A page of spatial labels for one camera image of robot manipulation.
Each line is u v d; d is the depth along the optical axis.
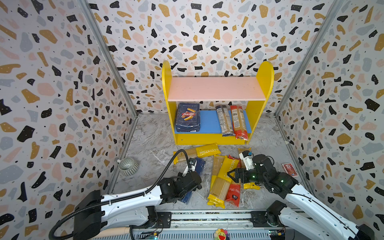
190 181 0.56
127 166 0.92
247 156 0.70
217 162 0.93
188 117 0.92
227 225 0.73
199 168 0.90
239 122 0.94
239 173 0.67
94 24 0.74
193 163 0.69
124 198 0.45
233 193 0.79
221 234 0.70
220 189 0.80
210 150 0.97
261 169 0.59
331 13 0.73
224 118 0.97
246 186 0.84
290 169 0.90
